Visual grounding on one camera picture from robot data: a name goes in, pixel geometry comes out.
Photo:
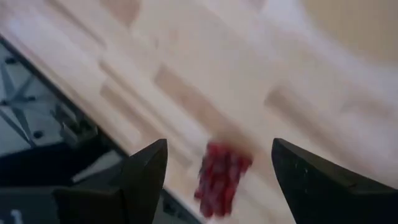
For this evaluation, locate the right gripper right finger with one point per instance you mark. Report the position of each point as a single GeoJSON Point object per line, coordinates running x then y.
{"type": "Point", "coordinates": [326, 196]}

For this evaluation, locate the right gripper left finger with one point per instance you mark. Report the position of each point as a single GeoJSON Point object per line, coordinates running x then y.
{"type": "Point", "coordinates": [143, 180]}

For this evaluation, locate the red grape bunch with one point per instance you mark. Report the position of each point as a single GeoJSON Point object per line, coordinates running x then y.
{"type": "Point", "coordinates": [222, 180]}

